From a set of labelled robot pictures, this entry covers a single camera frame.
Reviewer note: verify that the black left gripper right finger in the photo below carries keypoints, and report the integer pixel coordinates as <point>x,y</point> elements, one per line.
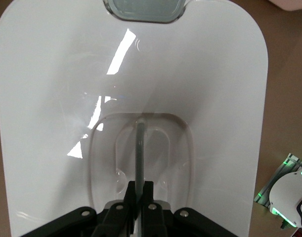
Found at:
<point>153,217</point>

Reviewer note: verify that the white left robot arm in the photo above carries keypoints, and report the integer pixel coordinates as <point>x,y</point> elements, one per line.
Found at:
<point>286,187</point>

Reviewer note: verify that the pale pink plastic box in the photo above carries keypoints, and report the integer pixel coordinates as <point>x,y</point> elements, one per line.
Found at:
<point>294,3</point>

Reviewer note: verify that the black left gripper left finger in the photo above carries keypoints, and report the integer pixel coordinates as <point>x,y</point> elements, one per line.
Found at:
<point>121,217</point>

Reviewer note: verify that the white box lid grey latches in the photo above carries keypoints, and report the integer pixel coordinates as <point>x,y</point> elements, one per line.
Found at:
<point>190,86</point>

